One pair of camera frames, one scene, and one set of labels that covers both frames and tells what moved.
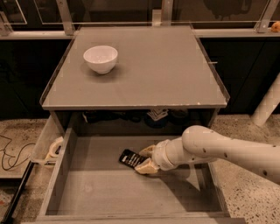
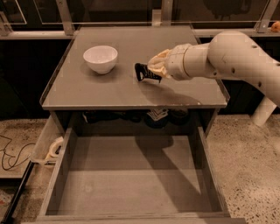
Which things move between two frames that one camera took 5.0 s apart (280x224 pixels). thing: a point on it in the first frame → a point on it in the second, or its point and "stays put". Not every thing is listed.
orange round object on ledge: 276,26 stays put
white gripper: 160,155 → 175,61
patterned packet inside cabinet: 157,113 stays put
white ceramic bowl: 101,59 stays put
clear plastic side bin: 49,143 stays put
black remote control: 129,157 → 142,72
